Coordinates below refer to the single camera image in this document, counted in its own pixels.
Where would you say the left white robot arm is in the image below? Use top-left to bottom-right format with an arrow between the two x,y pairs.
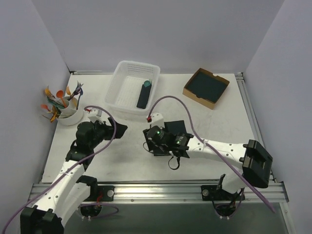
20,117 -> 128,234

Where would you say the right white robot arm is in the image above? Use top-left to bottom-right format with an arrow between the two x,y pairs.
143,126 -> 273,199

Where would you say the dark rolled napkin bundle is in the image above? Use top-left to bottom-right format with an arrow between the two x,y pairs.
136,81 -> 152,109

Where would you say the brown cardboard napkin box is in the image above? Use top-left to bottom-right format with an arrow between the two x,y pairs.
182,68 -> 230,110

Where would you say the white utensil holder cup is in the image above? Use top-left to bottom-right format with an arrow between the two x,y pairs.
58,96 -> 83,126

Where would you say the white perforated plastic basket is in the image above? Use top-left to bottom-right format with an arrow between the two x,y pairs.
104,60 -> 160,116

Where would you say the purple fork in cup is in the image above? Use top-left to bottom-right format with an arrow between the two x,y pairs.
69,82 -> 83,100

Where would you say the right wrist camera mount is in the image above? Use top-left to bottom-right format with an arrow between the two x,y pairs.
146,113 -> 165,129

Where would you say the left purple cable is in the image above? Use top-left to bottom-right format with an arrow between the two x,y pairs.
0,105 -> 120,234

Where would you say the aluminium frame rail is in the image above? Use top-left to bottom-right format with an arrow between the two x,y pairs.
26,181 -> 290,204

